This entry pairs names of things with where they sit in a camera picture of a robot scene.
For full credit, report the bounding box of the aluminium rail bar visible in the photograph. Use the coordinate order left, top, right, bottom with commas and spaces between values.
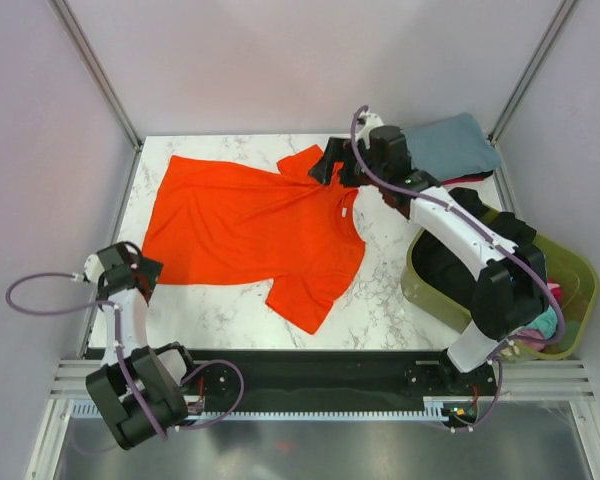
47, 357, 596, 401

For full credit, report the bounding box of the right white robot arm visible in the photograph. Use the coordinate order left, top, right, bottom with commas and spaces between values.
309, 125, 555, 394

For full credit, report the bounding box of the teal t shirt in bin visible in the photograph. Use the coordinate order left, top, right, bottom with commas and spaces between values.
526, 307, 581, 341

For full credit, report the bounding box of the white slotted cable duct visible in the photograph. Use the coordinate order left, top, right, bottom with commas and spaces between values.
70, 400, 449, 422

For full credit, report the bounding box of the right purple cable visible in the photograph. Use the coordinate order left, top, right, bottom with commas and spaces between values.
349, 104, 567, 434

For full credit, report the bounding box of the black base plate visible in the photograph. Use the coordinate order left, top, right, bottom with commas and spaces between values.
183, 350, 496, 419

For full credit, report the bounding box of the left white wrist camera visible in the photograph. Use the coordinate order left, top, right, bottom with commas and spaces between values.
83, 254, 104, 284

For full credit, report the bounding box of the green plastic bin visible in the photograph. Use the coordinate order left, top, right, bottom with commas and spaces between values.
401, 232, 599, 363

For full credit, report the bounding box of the pink garment in bin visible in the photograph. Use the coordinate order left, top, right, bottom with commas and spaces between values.
509, 282, 566, 356

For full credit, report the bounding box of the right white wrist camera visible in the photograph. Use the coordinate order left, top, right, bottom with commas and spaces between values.
356, 111, 384, 140

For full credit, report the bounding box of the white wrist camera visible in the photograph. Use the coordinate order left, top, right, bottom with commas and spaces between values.
356, 111, 384, 140
83, 254, 104, 284

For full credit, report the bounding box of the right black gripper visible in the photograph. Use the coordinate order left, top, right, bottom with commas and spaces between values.
308, 137, 386, 189

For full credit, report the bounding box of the aluminium frame post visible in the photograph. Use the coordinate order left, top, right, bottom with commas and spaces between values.
48, 0, 143, 152
487, 0, 580, 146

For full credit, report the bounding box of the right aluminium frame post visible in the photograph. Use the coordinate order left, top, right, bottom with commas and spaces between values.
487, 0, 580, 146

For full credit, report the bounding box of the orange t shirt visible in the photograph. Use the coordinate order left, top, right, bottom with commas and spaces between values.
142, 146, 365, 334

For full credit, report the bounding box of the red folded t shirt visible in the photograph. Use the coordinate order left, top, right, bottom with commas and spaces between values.
442, 171, 493, 185

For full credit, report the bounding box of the grey-blue folded t shirt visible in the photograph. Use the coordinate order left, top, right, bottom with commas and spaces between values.
404, 113, 501, 181

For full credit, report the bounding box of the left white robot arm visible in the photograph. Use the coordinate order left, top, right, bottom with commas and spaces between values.
84, 241, 200, 450

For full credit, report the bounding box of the black t shirt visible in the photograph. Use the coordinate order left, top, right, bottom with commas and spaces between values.
402, 187, 537, 332

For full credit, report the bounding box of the left aluminium frame post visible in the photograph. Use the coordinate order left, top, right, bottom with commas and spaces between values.
48, 0, 143, 152

